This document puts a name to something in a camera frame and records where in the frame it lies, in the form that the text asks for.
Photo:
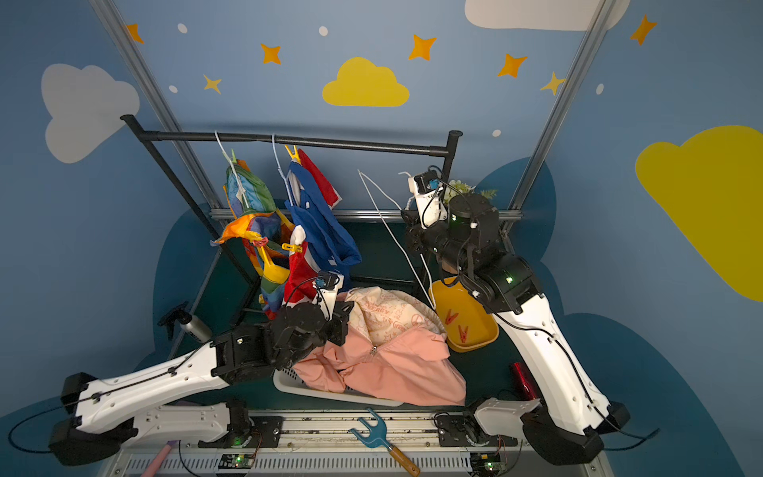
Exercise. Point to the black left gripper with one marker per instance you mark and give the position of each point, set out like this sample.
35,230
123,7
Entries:
344,313

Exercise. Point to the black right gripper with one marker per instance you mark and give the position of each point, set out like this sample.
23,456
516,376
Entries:
414,224

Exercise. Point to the blue red white jacket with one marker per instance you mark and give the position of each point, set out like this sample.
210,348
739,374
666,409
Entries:
321,243

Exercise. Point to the white wire hanger pink jacket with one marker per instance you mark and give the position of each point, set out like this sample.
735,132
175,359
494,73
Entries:
425,284

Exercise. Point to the pink kids jacket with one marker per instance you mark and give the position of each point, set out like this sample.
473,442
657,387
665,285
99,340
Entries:
396,349

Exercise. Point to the yellow clothespin top blue jacket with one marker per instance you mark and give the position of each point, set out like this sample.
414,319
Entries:
293,152

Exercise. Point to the yellow clothespin blue jacket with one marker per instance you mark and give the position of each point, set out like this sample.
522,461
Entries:
293,152
292,248

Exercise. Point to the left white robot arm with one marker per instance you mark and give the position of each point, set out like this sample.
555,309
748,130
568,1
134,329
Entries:
102,414

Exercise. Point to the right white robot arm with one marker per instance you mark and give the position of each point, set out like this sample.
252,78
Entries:
566,422

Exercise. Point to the white hanger rainbow jacket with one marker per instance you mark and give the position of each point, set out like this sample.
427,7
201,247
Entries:
241,192

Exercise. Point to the artificial white flowers plant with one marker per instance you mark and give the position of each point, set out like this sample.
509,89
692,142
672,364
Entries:
456,187

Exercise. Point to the yellow clothespin lower blue jacket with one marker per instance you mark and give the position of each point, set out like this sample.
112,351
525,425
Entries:
292,248

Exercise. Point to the black clothes rack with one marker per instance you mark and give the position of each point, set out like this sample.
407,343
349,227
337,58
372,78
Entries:
148,138

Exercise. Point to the yellow plastic tray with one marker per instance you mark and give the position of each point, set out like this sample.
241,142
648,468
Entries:
483,329

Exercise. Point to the rainbow striped jacket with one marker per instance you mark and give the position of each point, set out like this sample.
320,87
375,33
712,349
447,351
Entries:
262,219

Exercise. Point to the blue garden fork tool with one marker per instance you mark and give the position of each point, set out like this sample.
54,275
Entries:
377,438

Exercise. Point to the purple silicone spatula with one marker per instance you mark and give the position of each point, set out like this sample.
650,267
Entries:
155,465

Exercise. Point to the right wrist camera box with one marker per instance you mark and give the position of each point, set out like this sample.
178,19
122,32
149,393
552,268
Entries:
428,190

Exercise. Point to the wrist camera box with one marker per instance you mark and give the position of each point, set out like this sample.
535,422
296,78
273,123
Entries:
428,190
327,286

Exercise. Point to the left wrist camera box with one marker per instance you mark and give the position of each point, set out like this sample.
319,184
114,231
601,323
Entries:
327,286

